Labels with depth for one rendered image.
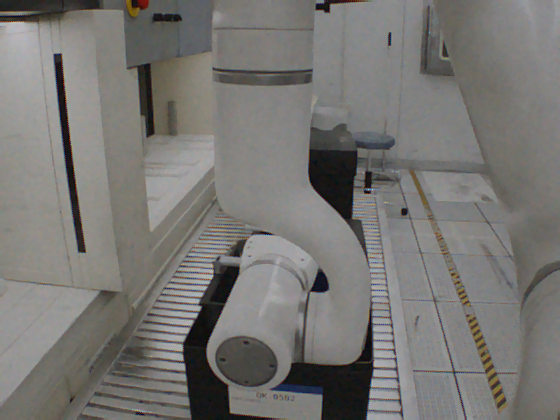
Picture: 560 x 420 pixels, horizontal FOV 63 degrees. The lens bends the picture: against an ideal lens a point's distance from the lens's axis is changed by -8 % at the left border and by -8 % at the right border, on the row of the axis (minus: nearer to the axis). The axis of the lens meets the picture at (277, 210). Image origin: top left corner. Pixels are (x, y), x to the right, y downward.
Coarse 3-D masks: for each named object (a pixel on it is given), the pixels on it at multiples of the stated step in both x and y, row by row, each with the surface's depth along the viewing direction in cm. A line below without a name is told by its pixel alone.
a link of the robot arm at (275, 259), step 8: (264, 256) 59; (272, 256) 59; (280, 256) 59; (248, 264) 59; (256, 264) 58; (280, 264) 58; (288, 264) 58; (240, 272) 59; (296, 272) 58; (304, 280) 60; (304, 288) 59
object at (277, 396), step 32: (192, 352) 70; (192, 384) 72; (224, 384) 71; (288, 384) 69; (320, 384) 68; (352, 384) 67; (192, 416) 74; (224, 416) 73; (256, 416) 72; (288, 416) 71; (320, 416) 70; (352, 416) 70
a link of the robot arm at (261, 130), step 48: (240, 96) 40; (288, 96) 41; (240, 144) 42; (288, 144) 42; (240, 192) 44; (288, 192) 44; (288, 240) 45; (336, 240) 45; (336, 288) 46; (336, 336) 48
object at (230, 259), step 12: (252, 228) 72; (228, 252) 86; (216, 264) 79; (228, 264) 78; (216, 276) 78; (228, 276) 82; (216, 288) 75; (228, 288) 82; (204, 300) 71; (216, 300) 75; (216, 312) 71
